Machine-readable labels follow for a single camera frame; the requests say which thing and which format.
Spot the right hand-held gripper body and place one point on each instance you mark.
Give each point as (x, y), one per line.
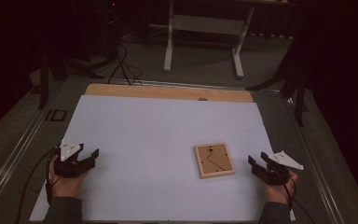
(276, 174)

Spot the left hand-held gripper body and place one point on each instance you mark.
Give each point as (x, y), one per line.
(68, 152)

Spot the wooden picture frame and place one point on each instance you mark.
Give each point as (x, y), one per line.
(214, 160)

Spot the person's right hand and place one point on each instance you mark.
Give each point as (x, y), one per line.
(276, 193)

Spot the person's left hand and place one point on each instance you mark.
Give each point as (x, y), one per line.
(66, 186)

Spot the black floor socket plate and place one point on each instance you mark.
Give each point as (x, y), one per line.
(56, 115)

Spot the white table sheet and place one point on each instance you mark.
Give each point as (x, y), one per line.
(143, 130)

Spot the black metal stand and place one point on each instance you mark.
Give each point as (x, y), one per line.
(300, 102)

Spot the dark equipment with red light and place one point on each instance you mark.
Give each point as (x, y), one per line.
(112, 28)

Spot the metal floor rail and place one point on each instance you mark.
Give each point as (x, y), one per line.
(180, 84)
(12, 155)
(317, 174)

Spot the white metal table frame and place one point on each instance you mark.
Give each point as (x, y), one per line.
(206, 24)

